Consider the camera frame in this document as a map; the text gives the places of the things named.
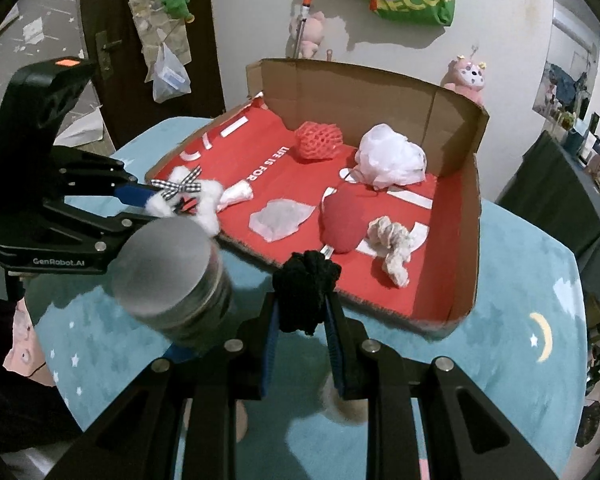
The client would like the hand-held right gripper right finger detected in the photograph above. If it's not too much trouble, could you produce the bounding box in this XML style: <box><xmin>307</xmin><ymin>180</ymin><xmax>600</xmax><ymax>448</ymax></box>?
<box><xmin>324</xmin><ymin>294</ymin><xmax>564</xmax><ymax>480</ymax></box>

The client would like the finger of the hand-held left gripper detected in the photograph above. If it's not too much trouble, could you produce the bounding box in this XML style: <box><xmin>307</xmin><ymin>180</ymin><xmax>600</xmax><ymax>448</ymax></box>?
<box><xmin>54</xmin><ymin>146</ymin><xmax>160</xmax><ymax>207</ymax></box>
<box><xmin>44</xmin><ymin>204</ymin><xmax>162</xmax><ymax>255</ymax></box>

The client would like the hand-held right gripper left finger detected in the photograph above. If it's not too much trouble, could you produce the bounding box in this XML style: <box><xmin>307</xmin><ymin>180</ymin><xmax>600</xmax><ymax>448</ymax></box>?
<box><xmin>79</xmin><ymin>291</ymin><xmax>281</xmax><ymax>480</ymax></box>

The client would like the black scrunchie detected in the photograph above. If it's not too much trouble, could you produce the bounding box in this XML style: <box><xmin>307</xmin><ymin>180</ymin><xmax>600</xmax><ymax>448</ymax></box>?
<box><xmin>272</xmin><ymin>249</ymin><xmax>342</xmax><ymax>336</ymax></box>

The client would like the white fluffy checked bow clip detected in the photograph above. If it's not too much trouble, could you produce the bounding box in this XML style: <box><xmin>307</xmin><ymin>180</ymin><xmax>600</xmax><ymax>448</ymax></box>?
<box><xmin>145</xmin><ymin>164</ymin><xmax>224</xmax><ymax>234</ymax></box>

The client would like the white roll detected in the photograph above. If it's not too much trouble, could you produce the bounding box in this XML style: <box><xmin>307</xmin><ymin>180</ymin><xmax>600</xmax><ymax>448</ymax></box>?
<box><xmin>217</xmin><ymin>182</ymin><xmax>254</xmax><ymax>211</ymax></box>

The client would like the small white packet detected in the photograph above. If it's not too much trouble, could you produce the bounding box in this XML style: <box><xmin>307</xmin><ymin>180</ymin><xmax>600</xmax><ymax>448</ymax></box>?
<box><xmin>248</xmin><ymin>198</ymin><xmax>316</xmax><ymax>242</ymax></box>

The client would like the white knotted rope toy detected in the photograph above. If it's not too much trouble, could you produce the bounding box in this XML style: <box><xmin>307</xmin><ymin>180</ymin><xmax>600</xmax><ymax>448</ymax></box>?
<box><xmin>367</xmin><ymin>215</ymin><xmax>414</xmax><ymax>289</ymax></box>

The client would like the red heart plush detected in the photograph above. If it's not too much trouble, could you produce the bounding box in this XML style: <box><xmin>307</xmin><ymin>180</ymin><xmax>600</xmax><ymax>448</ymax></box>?
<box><xmin>319</xmin><ymin>184</ymin><xmax>369</xmax><ymax>254</ymax></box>

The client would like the cardboard box with red lining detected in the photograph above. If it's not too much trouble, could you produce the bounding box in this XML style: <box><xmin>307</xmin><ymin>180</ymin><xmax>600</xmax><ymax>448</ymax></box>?
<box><xmin>144</xmin><ymin>57</ymin><xmax>491</xmax><ymax>342</ymax></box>

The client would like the large glass jar grey lid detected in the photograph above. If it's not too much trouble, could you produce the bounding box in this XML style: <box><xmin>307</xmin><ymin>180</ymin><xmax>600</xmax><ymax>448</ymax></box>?
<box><xmin>110</xmin><ymin>215</ymin><xmax>234</xmax><ymax>352</ymax></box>

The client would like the dark brown door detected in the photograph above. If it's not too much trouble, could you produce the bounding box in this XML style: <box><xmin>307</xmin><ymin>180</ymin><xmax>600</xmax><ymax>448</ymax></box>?
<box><xmin>78</xmin><ymin>0</ymin><xmax>227</xmax><ymax>151</ymax></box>

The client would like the pink printed cloth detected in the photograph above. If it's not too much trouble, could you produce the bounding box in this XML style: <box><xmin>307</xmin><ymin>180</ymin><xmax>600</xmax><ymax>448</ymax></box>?
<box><xmin>2</xmin><ymin>297</ymin><xmax>49</xmax><ymax>387</ymax></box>

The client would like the beige hanging organizer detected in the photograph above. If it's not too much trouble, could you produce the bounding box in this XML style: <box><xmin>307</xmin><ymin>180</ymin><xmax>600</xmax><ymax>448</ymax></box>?
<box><xmin>117</xmin><ymin>0</ymin><xmax>191</xmax><ymax>69</ymax></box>

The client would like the red foam net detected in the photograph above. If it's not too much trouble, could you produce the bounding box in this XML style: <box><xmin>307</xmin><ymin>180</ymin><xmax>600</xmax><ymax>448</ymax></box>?
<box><xmin>293</xmin><ymin>120</ymin><xmax>344</xmax><ymax>162</ymax></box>

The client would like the green frog plush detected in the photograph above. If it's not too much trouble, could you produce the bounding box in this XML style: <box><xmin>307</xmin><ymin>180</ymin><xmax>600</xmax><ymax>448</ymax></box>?
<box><xmin>159</xmin><ymin>0</ymin><xmax>196</xmax><ymax>24</ymax></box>

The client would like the white crumpled plastic bag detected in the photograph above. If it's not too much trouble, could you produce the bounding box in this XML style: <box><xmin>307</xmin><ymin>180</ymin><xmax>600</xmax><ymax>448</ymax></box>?
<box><xmin>354</xmin><ymin>123</ymin><xmax>428</xmax><ymax>190</ymax></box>

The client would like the metal stick orange tip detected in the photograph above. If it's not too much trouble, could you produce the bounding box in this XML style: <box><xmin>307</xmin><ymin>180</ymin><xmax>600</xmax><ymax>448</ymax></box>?
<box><xmin>292</xmin><ymin>0</ymin><xmax>314</xmax><ymax>59</ymax></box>

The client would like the pink pig plush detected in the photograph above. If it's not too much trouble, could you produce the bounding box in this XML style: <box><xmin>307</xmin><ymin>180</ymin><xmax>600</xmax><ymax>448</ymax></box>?
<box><xmin>288</xmin><ymin>9</ymin><xmax>327</xmax><ymax>59</ymax></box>

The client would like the dark cloth covered table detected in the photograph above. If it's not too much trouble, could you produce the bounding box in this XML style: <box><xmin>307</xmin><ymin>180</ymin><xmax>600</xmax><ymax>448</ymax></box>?
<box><xmin>494</xmin><ymin>129</ymin><xmax>600</xmax><ymax>282</ymax></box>

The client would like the pink plush toy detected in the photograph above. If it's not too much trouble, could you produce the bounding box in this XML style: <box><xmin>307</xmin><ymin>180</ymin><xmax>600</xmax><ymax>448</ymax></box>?
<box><xmin>440</xmin><ymin>54</ymin><xmax>487</xmax><ymax>106</ymax></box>

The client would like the group of cosmetic bottles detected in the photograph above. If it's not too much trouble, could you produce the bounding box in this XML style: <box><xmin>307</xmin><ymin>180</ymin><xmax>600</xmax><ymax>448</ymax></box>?
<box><xmin>554</xmin><ymin>109</ymin><xmax>600</xmax><ymax>172</ymax></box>

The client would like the door handle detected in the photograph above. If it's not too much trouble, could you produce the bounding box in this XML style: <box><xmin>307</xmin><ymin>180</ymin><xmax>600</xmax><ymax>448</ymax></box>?
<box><xmin>94</xmin><ymin>29</ymin><xmax>119</xmax><ymax>81</ymax></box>

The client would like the wall mirror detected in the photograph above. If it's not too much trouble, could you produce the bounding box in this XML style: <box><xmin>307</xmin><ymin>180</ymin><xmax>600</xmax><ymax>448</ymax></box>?
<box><xmin>532</xmin><ymin>2</ymin><xmax>600</xmax><ymax>127</ymax></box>

